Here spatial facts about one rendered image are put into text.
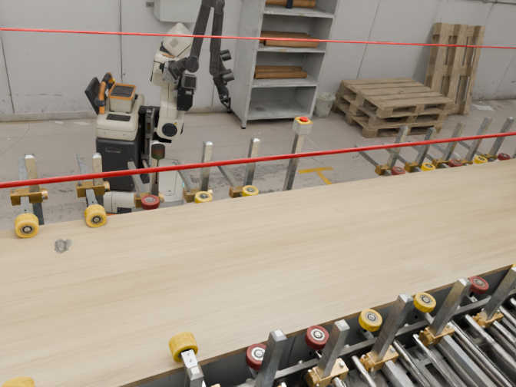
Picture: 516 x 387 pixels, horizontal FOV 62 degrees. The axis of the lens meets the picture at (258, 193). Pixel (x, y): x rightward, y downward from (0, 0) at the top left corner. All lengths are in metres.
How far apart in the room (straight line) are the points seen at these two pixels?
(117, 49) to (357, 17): 2.81
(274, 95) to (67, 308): 4.21
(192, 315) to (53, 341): 0.43
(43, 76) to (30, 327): 3.32
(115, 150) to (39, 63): 1.78
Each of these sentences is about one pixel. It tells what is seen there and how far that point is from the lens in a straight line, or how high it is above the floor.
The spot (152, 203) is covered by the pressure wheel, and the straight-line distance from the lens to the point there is 2.00.
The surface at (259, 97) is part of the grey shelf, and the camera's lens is 5.29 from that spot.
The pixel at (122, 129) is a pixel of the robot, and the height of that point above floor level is 0.78.
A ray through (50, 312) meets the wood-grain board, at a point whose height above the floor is 0.90.
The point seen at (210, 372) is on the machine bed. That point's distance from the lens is 1.63.
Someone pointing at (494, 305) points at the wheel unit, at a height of 0.91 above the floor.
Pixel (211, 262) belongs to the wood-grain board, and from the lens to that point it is 1.73.
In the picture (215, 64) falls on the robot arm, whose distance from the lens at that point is 2.70.
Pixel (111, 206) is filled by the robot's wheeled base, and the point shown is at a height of 0.18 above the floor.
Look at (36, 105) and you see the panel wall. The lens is 4.72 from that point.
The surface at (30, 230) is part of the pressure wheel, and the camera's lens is 1.87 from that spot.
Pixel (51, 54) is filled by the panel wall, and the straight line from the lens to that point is 4.54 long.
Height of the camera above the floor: 2.10
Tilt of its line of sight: 34 degrees down
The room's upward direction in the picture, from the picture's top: 11 degrees clockwise
